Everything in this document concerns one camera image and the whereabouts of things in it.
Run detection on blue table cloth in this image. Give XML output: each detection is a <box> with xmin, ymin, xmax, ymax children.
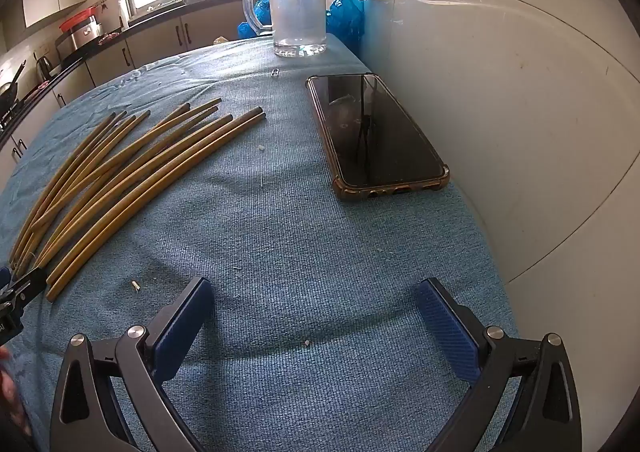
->
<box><xmin>0</xmin><ymin>35</ymin><xmax>521</xmax><ymax>452</ymax></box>

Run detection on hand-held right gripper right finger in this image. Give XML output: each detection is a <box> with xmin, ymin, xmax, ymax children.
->
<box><xmin>415</xmin><ymin>277</ymin><xmax>583</xmax><ymax>452</ymax></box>

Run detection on blue plastic bag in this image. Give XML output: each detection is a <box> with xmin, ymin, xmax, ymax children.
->
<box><xmin>237</xmin><ymin>0</ymin><xmax>368</xmax><ymax>58</ymax></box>

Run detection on black wok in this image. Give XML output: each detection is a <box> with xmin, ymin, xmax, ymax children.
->
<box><xmin>0</xmin><ymin>61</ymin><xmax>27</xmax><ymax>106</ymax></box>

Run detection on clear glass mug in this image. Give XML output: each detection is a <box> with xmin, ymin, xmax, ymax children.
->
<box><xmin>242</xmin><ymin>0</ymin><xmax>328</xmax><ymax>58</ymax></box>

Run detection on pile of wooden chopsticks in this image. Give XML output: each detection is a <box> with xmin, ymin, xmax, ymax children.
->
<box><xmin>9</xmin><ymin>98</ymin><xmax>267</xmax><ymax>303</ymax></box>

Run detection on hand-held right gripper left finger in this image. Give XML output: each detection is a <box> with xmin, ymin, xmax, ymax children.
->
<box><xmin>50</xmin><ymin>276</ymin><xmax>217</xmax><ymax>452</ymax></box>

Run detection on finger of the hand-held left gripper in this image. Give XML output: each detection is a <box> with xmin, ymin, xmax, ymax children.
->
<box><xmin>0</xmin><ymin>265</ymin><xmax>49</xmax><ymax>315</ymax></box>

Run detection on steel pot with red lid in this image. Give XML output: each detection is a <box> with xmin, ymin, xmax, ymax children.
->
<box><xmin>56</xmin><ymin>7</ymin><xmax>103</xmax><ymax>53</ymax></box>

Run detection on black kitchen countertop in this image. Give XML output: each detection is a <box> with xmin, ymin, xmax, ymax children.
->
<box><xmin>0</xmin><ymin>0</ymin><xmax>246</xmax><ymax>133</ymax></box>

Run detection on beige lower cabinets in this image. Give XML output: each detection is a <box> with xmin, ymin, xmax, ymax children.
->
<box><xmin>0</xmin><ymin>0</ymin><xmax>257</xmax><ymax>188</ymax></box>

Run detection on person's left hand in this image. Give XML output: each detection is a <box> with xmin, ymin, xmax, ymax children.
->
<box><xmin>0</xmin><ymin>347</ymin><xmax>32</xmax><ymax>438</ymax></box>

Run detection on black flat tray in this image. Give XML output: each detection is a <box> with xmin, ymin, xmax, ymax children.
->
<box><xmin>305</xmin><ymin>74</ymin><xmax>451</xmax><ymax>203</ymax></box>

